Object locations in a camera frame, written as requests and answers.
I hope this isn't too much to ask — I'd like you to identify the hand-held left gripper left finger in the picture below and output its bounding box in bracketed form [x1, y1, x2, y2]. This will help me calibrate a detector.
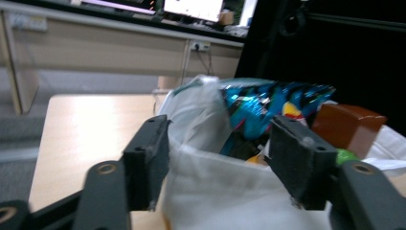
[123, 114, 170, 212]

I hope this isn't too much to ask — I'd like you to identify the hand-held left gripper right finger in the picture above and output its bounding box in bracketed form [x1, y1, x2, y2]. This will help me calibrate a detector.
[267, 115, 338, 211]

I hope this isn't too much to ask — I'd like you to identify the green snack packet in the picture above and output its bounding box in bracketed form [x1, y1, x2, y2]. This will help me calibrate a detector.
[334, 148, 360, 167]

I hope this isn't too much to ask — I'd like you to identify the brown carton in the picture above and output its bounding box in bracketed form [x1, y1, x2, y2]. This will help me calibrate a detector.
[310, 103, 388, 160]

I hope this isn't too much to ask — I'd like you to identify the blue chip bag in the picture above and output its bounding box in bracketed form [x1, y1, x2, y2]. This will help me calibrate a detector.
[218, 79, 337, 157]

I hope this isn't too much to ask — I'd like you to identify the white tote bag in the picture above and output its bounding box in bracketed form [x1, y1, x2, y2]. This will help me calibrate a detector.
[157, 75, 406, 230]

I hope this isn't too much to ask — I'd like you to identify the long beige desk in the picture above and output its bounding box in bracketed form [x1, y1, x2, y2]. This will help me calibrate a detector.
[0, 0, 245, 116]

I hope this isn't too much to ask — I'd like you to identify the white power socket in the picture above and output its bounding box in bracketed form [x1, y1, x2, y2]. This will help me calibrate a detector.
[9, 13, 49, 33]
[191, 40, 212, 52]

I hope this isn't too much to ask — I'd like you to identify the computer monitor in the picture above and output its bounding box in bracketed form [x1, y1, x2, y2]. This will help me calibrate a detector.
[162, 0, 224, 23]
[79, 0, 157, 15]

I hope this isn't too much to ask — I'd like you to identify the small cardboard box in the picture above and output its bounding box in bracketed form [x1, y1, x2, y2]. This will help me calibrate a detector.
[218, 11, 235, 26]

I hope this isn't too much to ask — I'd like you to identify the black socket cable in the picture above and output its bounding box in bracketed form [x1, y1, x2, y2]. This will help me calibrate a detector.
[194, 47, 215, 77]

